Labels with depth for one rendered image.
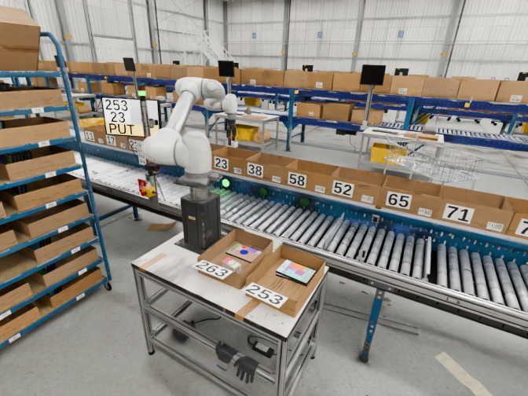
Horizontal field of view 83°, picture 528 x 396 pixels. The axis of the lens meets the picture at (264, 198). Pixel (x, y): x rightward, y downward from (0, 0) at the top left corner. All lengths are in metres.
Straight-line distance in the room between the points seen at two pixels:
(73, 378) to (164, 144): 1.57
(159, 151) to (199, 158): 0.23
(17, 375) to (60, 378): 0.27
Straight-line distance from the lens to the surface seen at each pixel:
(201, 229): 1.83
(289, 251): 1.78
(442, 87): 6.70
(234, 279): 1.59
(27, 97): 2.30
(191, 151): 1.68
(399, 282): 1.93
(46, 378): 2.54
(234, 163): 2.74
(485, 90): 6.75
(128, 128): 2.71
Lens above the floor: 1.82
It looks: 24 degrees down
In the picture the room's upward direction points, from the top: 2 degrees clockwise
